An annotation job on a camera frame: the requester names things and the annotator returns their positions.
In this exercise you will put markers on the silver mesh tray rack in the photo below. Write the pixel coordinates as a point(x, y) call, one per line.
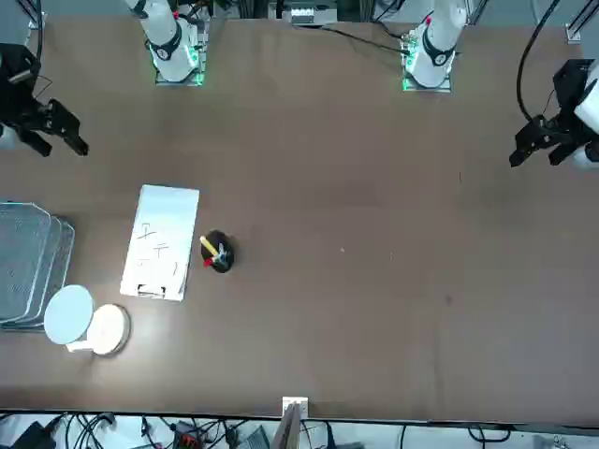
point(23, 252)

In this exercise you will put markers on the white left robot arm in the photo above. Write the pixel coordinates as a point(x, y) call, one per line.
point(435, 33)

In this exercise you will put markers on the white A4 paper sheet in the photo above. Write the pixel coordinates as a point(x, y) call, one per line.
point(164, 210)

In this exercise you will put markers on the red black hub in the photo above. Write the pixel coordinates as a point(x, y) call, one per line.
point(189, 440)

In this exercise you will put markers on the aluminium camera post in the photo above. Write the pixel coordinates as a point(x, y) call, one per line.
point(292, 407)

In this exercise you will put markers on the white clipboard with metal clip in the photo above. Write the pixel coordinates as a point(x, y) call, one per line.
point(173, 297)

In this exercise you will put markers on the red pen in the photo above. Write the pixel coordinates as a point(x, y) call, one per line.
point(208, 263)

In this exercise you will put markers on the aluminium frame bracket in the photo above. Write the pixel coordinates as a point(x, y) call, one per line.
point(37, 21)
point(574, 33)

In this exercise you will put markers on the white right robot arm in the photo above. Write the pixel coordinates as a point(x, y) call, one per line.
point(168, 28)

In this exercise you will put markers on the black mesh pen holder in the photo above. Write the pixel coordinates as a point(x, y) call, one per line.
point(227, 241)

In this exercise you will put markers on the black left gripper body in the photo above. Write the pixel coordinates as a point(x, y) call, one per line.
point(572, 86)

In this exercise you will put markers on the blue pen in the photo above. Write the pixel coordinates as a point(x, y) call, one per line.
point(223, 255)

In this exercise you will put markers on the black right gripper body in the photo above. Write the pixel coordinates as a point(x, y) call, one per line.
point(16, 70)

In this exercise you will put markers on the black power adapter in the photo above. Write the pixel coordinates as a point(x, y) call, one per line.
point(33, 437)

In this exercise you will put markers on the grey power strip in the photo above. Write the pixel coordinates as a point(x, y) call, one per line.
point(313, 15)

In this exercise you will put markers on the yellow marker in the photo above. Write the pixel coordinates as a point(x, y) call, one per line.
point(209, 248)

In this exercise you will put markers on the white round desk lamp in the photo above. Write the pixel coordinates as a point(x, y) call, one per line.
point(70, 313)

